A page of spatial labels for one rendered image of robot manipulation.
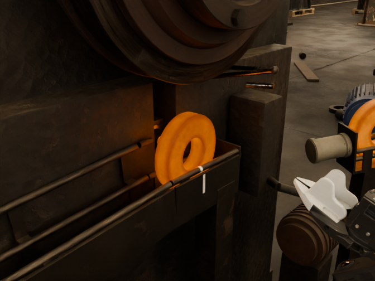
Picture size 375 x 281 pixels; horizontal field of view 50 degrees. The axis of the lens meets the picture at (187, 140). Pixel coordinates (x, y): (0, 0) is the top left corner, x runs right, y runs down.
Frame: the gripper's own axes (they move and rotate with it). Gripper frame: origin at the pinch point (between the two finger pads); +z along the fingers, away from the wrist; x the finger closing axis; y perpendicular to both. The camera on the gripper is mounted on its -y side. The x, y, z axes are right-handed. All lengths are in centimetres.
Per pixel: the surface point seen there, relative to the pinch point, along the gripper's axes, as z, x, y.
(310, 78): 133, -334, -120
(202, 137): 21.5, -2.2, -5.4
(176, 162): 20.1, 5.6, -7.4
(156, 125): 31.6, 0.1, -8.3
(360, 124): 4.9, -38.4, -3.3
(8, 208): 26.5, 33.3, -9.1
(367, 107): 6.0, -40.9, 0.0
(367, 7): 280, -847, -134
